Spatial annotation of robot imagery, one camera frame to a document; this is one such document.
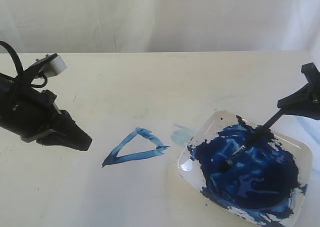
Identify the white square paint plate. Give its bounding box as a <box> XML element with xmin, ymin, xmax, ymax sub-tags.
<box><xmin>177</xmin><ymin>111</ymin><xmax>313</xmax><ymax>227</ymax></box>

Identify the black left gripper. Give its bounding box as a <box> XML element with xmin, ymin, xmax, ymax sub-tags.
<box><xmin>0</xmin><ymin>74</ymin><xmax>92</xmax><ymax>151</ymax></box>

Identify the black left camera cable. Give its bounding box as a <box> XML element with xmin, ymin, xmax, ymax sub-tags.
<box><xmin>0</xmin><ymin>40</ymin><xmax>48</xmax><ymax>98</ymax></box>

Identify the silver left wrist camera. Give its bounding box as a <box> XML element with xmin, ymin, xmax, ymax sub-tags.
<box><xmin>30</xmin><ymin>53</ymin><xmax>67</xmax><ymax>78</ymax></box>

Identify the black paintbrush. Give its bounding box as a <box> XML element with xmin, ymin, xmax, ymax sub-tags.
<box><xmin>219</xmin><ymin>109</ymin><xmax>284</xmax><ymax>173</ymax></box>

